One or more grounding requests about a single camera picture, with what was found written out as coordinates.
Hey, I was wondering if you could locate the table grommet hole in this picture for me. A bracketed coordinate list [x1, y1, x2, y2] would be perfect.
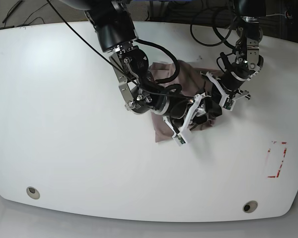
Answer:
[242, 200, 258, 213]
[26, 187, 40, 200]

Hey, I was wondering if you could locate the black floor cable left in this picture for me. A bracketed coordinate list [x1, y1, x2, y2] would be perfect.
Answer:
[2, 0, 52, 25]

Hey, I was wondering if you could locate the mauve t-shirt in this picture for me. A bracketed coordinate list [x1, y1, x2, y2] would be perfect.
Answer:
[149, 60, 223, 143]

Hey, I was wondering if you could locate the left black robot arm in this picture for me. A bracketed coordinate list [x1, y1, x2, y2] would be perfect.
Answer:
[206, 0, 266, 111]

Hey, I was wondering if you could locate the left table grommet hole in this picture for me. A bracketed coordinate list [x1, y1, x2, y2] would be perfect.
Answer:
[26, 187, 40, 200]

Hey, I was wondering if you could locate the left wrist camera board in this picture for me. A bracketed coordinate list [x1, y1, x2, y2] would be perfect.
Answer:
[223, 98, 235, 111]

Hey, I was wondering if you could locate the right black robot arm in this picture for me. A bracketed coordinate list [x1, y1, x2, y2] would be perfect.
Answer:
[66, 0, 222, 142]

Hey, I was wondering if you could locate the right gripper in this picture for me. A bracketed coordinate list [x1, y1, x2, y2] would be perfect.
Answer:
[163, 93, 223, 139]

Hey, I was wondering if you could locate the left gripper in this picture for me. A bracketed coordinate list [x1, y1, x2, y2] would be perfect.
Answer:
[202, 71, 251, 106]

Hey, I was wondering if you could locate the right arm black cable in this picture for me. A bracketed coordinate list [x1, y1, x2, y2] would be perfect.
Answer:
[135, 38, 181, 84]

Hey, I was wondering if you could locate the red tape rectangle marking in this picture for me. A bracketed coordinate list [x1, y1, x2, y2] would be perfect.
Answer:
[265, 141, 288, 179]

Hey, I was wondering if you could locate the right table grommet hole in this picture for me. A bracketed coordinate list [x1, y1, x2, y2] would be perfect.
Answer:
[242, 200, 258, 213]

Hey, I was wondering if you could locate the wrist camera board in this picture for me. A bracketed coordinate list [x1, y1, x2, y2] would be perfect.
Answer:
[223, 98, 235, 111]
[172, 134, 187, 146]

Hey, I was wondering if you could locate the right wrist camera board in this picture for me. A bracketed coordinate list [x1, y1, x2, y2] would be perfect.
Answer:
[172, 134, 187, 146]

